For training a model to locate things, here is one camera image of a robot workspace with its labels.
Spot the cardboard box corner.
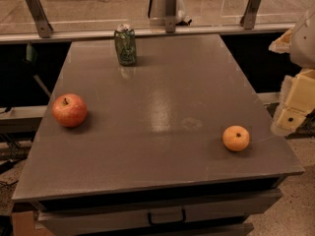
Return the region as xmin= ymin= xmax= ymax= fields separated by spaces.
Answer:
xmin=11 ymin=211 xmax=54 ymax=236

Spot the middle metal rail bracket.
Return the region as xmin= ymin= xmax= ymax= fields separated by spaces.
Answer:
xmin=165 ymin=0 xmax=176 ymax=33

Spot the green soda can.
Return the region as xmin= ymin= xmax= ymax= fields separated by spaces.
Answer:
xmin=114 ymin=24 xmax=137 ymax=66

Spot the metal rail bracket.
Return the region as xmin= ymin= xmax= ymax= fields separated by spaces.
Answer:
xmin=240 ymin=0 xmax=262 ymax=30
xmin=165 ymin=0 xmax=176 ymax=33
xmin=25 ymin=0 xmax=53 ymax=38

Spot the red apple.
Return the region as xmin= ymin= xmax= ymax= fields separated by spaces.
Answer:
xmin=52 ymin=93 xmax=88 ymax=128

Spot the orange fruit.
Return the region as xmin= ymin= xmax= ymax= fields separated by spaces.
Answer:
xmin=222 ymin=126 xmax=250 ymax=151

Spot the metal horizontal rail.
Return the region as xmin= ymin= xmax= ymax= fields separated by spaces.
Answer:
xmin=0 ymin=23 xmax=294 ymax=44

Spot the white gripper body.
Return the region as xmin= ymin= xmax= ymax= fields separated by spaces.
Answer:
xmin=289 ymin=7 xmax=315 ymax=69

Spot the black drawer handle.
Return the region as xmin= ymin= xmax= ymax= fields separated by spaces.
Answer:
xmin=147 ymin=208 xmax=186 ymax=226

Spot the right metal rail bracket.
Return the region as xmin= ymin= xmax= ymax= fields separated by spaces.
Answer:
xmin=240 ymin=0 xmax=262 ymax=30

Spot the left metal rail bracket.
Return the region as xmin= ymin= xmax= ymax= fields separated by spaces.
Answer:
xmin=25 ymin=0 xmax=53 ymax=38

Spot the grey drawer cabinet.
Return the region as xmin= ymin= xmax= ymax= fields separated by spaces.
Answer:
xmin=13 ymin=34 xmax=303 ymax=236

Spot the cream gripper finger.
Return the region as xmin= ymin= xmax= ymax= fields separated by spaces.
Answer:
xmin=269 ymin=29 xmax=292 ymax=54
xmin=271 ymin=68 xmax=315 ymax=137

